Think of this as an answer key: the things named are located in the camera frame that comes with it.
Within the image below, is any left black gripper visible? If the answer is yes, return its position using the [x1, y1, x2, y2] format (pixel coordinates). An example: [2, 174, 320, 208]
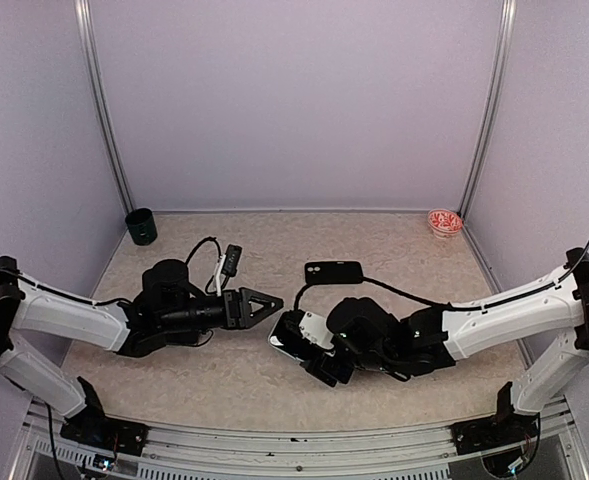
[160, 286, 283, 333]

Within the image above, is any blue-edged phone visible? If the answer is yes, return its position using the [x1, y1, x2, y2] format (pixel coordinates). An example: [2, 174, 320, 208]
[268, 312, 320, 366]

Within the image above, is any black phone case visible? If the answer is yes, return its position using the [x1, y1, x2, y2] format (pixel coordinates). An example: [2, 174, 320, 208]
[304, 260, 364, 286]

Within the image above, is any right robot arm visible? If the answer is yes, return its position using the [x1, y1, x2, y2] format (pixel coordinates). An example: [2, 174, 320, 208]
[301, 248, 589, 444]

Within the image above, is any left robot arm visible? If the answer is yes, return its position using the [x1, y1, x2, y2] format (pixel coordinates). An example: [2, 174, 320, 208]
[0, 256, 283, 445]

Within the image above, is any dark green cup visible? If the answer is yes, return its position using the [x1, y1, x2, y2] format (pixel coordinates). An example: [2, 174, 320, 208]
[125, 208, 158, 246]

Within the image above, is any red patterned bowl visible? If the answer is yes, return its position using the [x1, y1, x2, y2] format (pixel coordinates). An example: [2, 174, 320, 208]
[427, 209, 463, 239]

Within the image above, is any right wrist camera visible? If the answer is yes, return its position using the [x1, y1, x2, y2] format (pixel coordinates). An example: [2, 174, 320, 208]
[278, 310, 334, 352]

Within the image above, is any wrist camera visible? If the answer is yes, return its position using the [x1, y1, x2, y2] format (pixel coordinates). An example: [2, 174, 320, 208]
[213, 244, 242, 296]
[278, 310, 334, 352]

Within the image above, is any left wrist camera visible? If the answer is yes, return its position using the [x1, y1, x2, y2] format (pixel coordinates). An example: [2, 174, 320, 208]
[213, 244, 242, 296]

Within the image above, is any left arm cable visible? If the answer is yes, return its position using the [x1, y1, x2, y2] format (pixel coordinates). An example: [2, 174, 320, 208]
[183, 237, 223, 294]

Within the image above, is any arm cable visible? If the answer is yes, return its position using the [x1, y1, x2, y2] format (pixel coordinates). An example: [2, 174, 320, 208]
[183, 237, 223, 294]
[293, 214, 589, 311]

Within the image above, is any aluminium front rail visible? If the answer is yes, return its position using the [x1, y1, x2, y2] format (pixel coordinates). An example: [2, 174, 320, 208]
[8, 394, 589, 480]

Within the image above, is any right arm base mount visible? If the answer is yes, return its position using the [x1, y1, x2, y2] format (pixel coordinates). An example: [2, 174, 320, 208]
[450, 382, 541, 455]

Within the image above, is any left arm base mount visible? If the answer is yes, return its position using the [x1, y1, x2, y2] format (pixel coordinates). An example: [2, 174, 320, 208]
[60, 377, 150, 457]

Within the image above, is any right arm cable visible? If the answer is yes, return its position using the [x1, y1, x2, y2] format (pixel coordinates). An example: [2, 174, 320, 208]
[293, 214, 589, 311]

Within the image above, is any left aluminium post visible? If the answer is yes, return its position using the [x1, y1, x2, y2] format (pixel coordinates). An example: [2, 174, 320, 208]
[74, 0, 135, 214]

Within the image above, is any aluminium post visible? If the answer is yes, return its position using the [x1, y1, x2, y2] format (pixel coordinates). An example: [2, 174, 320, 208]
[458, 0, 517, 221]
[74, 0, 135, 214]

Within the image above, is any right aluminium post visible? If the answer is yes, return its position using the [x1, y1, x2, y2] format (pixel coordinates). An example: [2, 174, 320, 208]
[458, 0, 517, 221]

